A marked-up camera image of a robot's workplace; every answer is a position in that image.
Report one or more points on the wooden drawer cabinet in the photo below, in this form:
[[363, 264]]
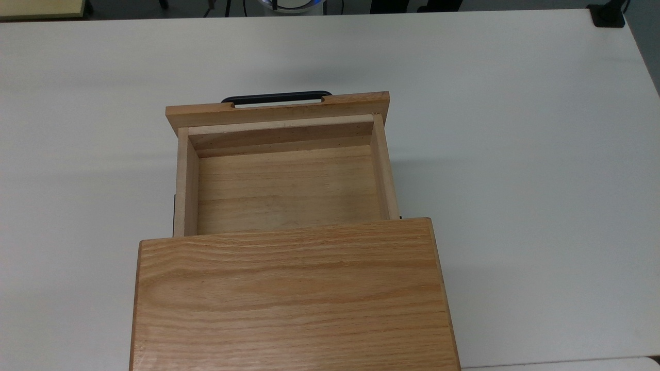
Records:
[[294, 299]]

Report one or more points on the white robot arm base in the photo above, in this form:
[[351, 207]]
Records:
[[289, 5]]

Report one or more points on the wooden sliding drawer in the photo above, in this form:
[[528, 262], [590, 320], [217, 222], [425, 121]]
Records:
[[286, 188]]

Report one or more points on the yellow-topped side table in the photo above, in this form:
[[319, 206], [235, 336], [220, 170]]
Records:
[[41, 7]]

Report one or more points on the black table clamp mount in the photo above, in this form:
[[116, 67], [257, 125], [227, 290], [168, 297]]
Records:
[[608, 14]]

